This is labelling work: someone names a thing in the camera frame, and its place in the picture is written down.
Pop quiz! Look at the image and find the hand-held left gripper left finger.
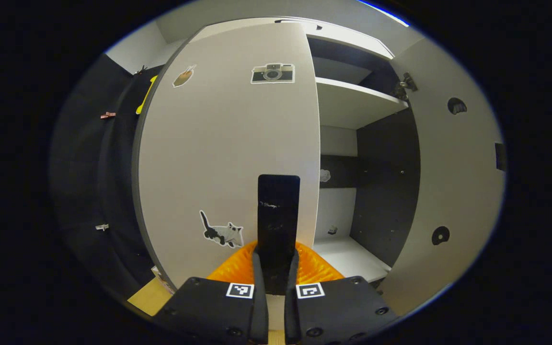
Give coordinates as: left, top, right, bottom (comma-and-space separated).
153, 241, 269, 345

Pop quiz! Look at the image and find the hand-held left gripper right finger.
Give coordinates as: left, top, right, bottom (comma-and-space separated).
283, 242, 399, 345

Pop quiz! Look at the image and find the black door handle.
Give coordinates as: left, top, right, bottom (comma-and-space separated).
257, 174, 301, 295

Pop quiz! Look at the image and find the beige double-door shoe cabinet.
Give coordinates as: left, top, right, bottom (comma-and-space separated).
180, 17, 423, 283

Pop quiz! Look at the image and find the beige cabinet door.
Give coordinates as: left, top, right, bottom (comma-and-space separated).
381, 37, 506, 317
132, 22, 322, 290

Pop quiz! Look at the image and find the white cabinet bottom shelf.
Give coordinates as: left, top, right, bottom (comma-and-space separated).
313, 235, 391, 283

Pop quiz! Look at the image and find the white cabinet shelf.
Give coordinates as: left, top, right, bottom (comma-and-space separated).
315, 77, 409, 130
313, 235, 391, 283

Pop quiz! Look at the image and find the metal door hinge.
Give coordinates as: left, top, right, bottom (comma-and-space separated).
391, 72, 419, 101

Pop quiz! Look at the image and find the beige cabinet drawer front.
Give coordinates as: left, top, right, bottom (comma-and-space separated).
190, 18, 394, 60

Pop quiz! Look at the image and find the black backdrop cloth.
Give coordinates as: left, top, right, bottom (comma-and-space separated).
51, 54, 161, 307

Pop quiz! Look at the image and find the black drawer handle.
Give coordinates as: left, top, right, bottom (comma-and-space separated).
275, 19, 323, 30

